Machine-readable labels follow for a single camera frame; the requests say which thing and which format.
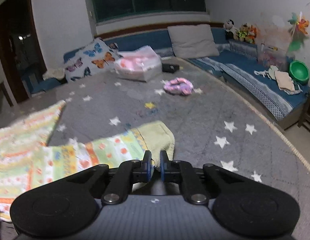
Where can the colourful patterned children's jacket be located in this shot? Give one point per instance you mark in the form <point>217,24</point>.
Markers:
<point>27,162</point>

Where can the colourful pinwheel toy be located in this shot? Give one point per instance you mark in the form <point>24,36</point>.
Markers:
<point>298,32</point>

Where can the grey plain pillow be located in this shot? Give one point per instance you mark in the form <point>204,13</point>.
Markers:
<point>192,41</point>

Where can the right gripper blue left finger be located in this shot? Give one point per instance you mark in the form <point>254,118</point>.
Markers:
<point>122,179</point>

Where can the orange fox plush toy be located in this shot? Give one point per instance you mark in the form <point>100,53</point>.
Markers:
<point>251,35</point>

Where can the clear plastic toy box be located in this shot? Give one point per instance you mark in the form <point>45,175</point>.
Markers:
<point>268,56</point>

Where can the grey star patterned table cover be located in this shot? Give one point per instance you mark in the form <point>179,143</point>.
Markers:
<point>212,125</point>

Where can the blue sofa bench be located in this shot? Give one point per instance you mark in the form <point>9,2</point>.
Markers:
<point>236,63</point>

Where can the pink fabric hair band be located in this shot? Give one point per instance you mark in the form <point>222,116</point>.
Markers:
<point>179,86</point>

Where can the black small device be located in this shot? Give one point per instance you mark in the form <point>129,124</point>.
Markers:
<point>170,68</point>

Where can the green plastic bowl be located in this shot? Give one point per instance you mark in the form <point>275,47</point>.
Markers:
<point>299,72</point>

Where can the yellow plush toy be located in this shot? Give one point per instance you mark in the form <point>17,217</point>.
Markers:
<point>242,32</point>

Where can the pink tissue pack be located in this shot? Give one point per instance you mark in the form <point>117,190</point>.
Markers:
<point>142,64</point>

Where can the butterfly print pillow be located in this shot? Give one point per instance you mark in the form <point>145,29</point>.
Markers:
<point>96,57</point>

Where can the beige folded cloth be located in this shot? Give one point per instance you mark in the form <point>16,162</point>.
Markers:
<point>284,81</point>

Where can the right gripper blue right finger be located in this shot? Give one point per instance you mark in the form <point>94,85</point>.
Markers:
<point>183,174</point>

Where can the panda plush toy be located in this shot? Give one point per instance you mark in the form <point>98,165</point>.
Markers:
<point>230,30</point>

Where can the cream cloth on sofa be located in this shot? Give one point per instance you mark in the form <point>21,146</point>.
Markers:
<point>58,74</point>

